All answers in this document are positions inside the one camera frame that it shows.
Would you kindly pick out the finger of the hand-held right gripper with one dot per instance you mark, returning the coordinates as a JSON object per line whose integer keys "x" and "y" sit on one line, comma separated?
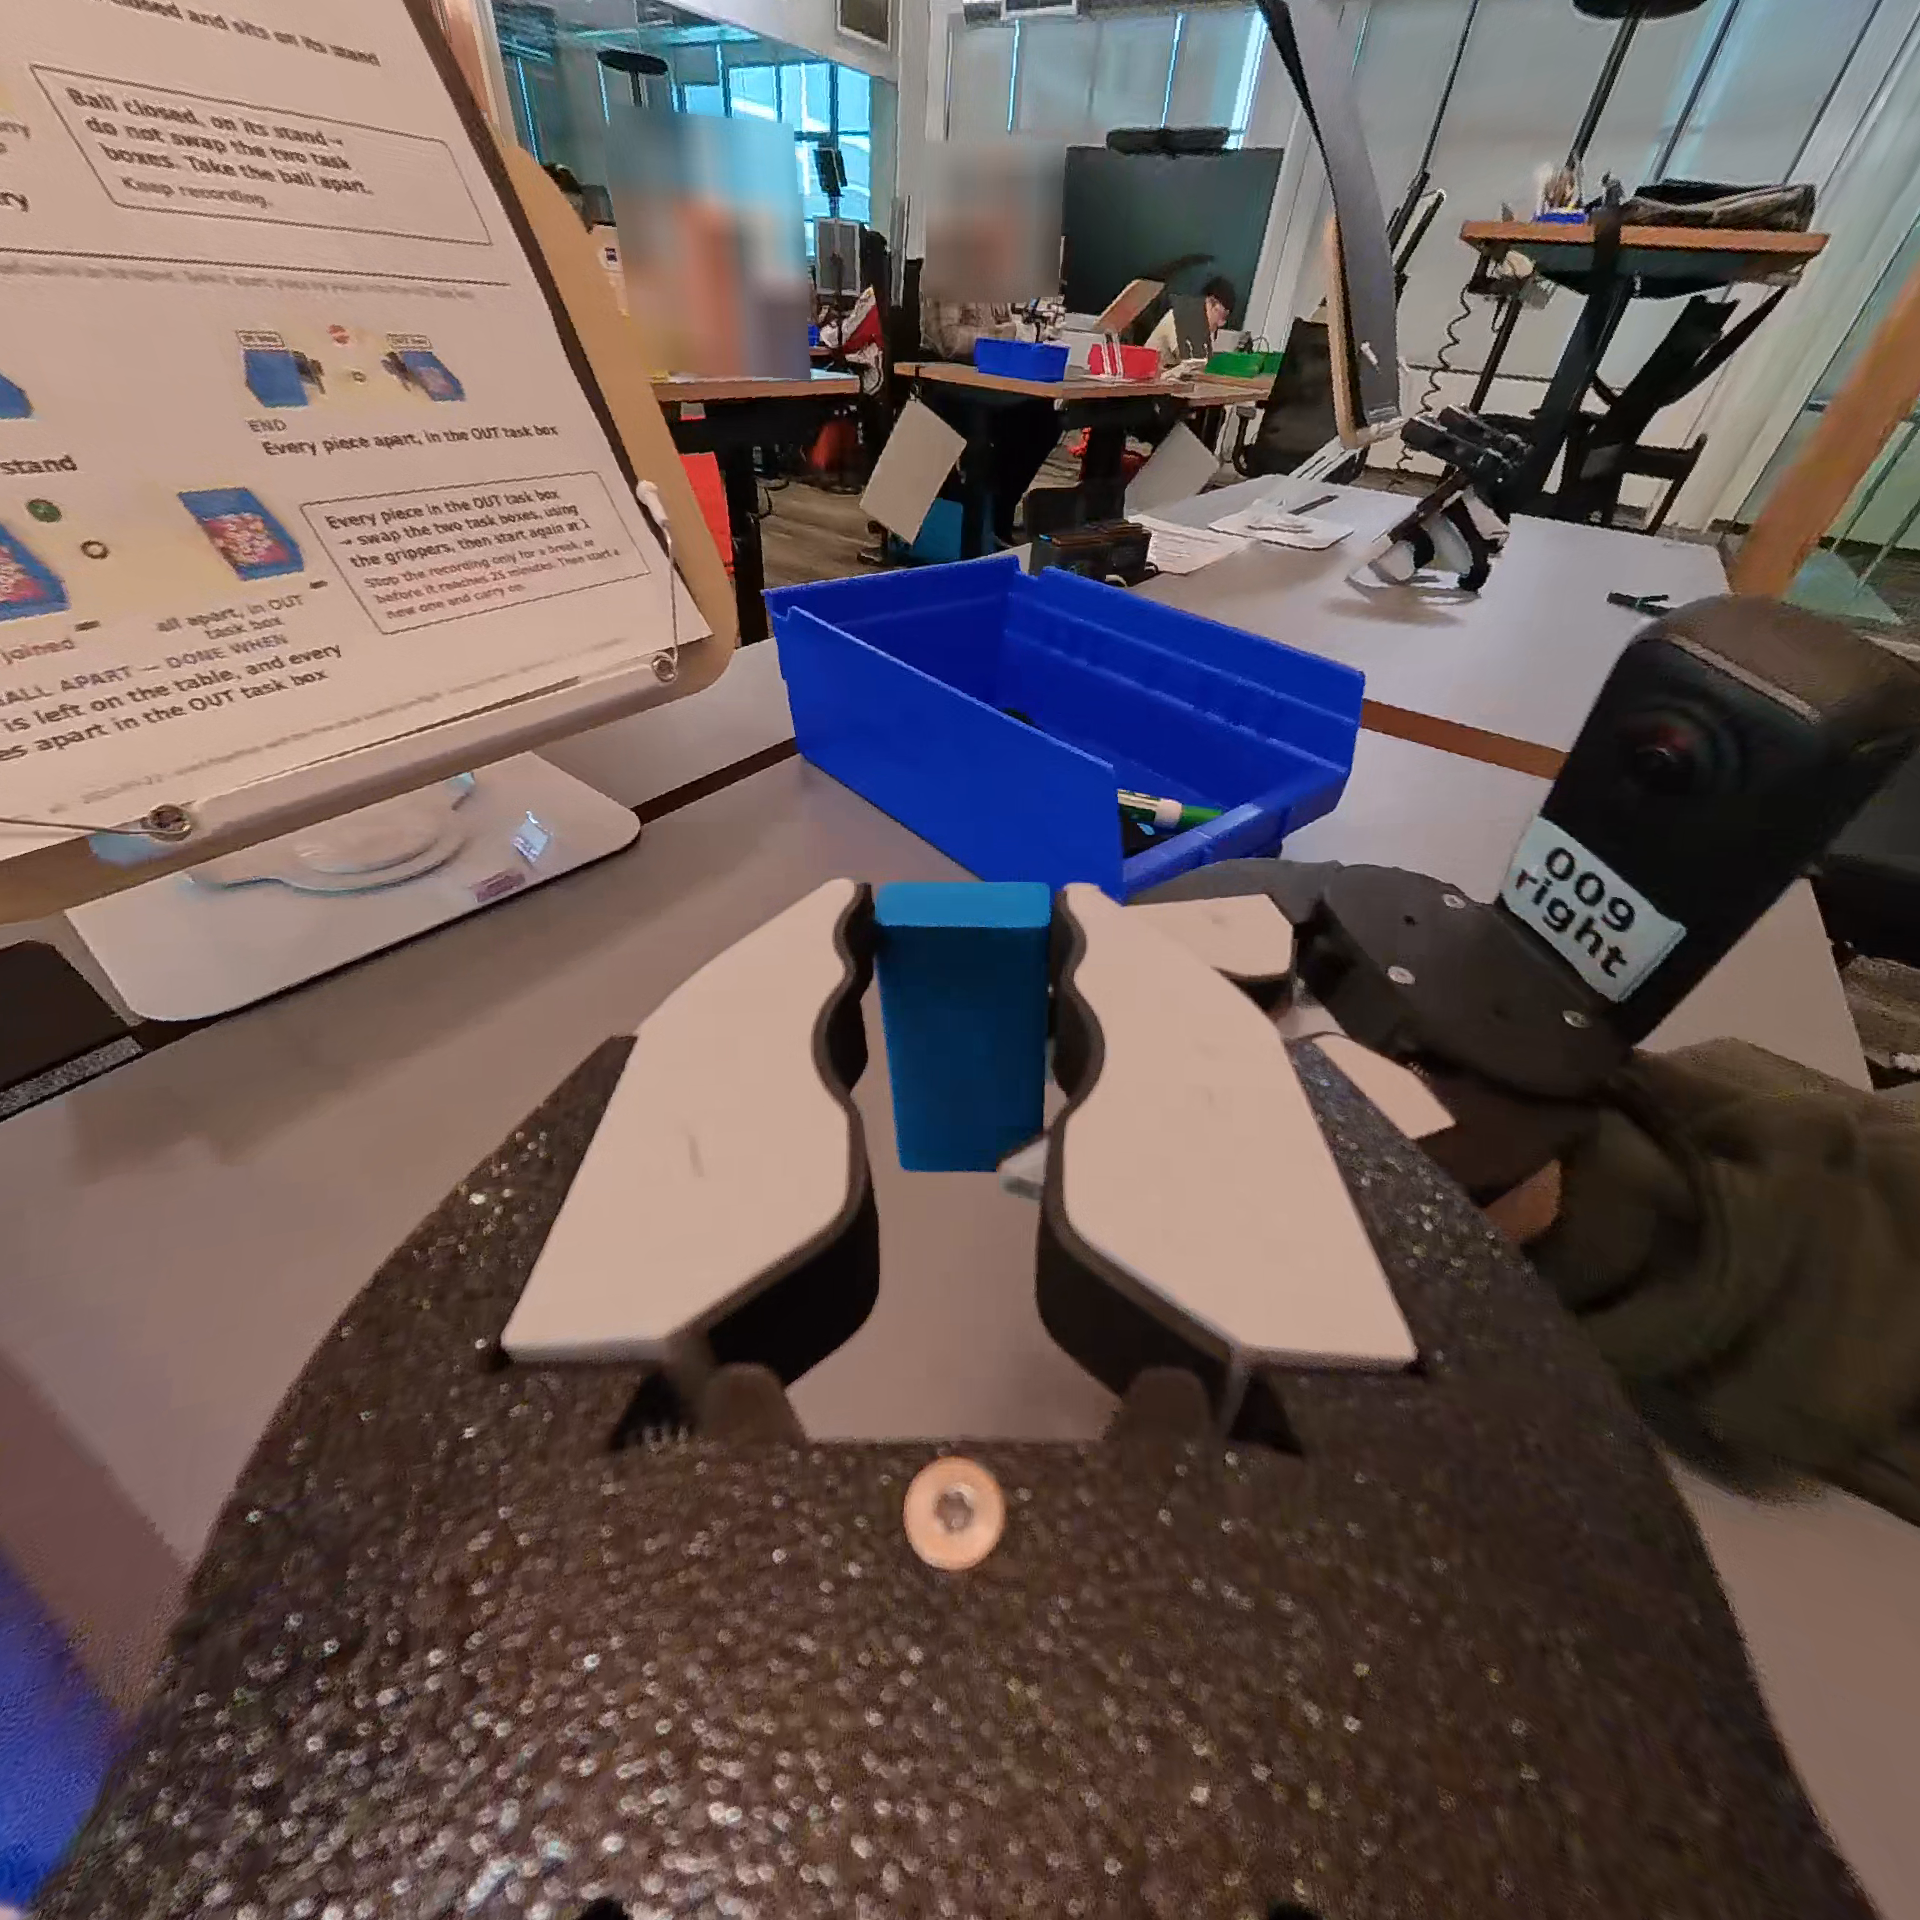
{"x": 1231, "y": 933}
{"x": 1380, "y": 1083}

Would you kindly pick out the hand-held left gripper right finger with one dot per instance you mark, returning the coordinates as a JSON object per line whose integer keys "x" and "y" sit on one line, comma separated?
{"x": 1215, "y": 1185}

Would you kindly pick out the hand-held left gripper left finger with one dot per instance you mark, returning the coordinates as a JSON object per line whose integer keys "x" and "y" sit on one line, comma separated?
{"x": 704, "y": 1185}

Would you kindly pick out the blue rectangular block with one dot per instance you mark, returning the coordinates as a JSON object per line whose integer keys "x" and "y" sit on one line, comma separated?
{"x": 960, "y": 1035}

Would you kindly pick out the person's right forearm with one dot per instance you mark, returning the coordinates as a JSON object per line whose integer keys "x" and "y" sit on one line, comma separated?
{"x": 1755, "y": 1244}

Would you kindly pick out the person's right hand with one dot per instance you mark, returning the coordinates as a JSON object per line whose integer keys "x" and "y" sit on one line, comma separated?
{"x": 1523, "y": 1203}

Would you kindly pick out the green white marker pen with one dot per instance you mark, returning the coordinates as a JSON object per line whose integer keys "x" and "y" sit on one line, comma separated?
{"x": 1185, "y": 814}

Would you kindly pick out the black pen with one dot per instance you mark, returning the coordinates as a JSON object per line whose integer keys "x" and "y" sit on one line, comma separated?
{"x": 1634, "y": 602}

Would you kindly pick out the black battery box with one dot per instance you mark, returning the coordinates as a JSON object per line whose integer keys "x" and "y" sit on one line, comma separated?
{"x": 1089, "y": 552}

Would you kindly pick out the white paper sheets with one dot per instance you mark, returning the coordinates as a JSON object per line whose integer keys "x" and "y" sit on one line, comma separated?
{"x": 1274, "y": 521}

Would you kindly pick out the white hanging panel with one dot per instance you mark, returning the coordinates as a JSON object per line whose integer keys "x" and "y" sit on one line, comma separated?
{"x": 1170, "y": 464}
{"x": 914, "y": 472}

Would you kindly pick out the green plastic bin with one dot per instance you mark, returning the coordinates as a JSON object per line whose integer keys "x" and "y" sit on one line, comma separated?
{"x": 1244, "y": 362}

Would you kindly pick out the wooden top desk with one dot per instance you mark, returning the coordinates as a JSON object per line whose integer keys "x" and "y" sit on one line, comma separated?
{"x": 1050, "y": 386}

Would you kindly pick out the red plastic bin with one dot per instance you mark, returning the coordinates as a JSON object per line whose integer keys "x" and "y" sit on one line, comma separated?
{"x": 1125, "y": 361}

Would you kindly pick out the wooden display board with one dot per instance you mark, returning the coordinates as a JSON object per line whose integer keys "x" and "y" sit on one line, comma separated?
{"x": 1350, "y": 301}
{"x": 656, "y": 443}

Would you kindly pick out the black tablet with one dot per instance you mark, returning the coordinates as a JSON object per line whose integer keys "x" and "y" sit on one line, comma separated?
{"x": 61, "y": 1021}

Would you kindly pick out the orange cone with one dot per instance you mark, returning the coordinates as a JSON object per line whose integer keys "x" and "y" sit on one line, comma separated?
{"x": 704, "y": 510}

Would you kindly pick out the black computer monitor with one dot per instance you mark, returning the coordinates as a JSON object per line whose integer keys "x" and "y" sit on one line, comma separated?
{"x": 1170, "y": 224}

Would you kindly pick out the wooden standing desk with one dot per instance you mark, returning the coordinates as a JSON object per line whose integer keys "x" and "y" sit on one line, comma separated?
{"x": 1634, "y": 240}

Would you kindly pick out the printed instruction sheet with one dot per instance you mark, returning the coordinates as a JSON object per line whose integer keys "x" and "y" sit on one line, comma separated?
{"x": 301, "y": 375}

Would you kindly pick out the wooden post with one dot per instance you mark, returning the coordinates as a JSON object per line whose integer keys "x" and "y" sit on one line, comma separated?
{"x": 1822, "y": 451}

